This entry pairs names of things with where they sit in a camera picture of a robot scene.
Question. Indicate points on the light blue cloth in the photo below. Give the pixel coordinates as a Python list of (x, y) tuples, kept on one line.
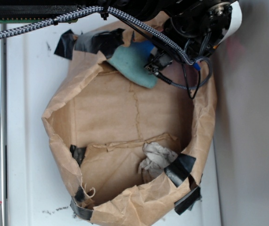
[(130, 62)]

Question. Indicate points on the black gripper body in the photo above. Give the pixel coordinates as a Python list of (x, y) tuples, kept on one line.
[(197, 26)]

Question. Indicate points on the black tape strip right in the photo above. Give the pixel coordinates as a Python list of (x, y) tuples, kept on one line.
[(180, 169)]

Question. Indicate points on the brown paper bag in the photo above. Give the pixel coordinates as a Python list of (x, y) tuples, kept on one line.
[(97, 124)]

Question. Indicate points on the crumpled white paper wad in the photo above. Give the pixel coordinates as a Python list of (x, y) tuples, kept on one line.
[(157, 159)]

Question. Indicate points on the black tape strip bottom left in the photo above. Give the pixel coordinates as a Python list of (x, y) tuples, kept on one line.
[(76, 204)]

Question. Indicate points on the black tape strip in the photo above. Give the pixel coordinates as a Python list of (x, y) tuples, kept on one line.
[(180, 169), (76, 204), (93, 42)]

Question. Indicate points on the black tape strip top left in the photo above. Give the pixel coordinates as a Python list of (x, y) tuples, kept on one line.
[(93, 42)]

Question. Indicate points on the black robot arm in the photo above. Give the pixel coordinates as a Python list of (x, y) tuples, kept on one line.
[(37, 14)]

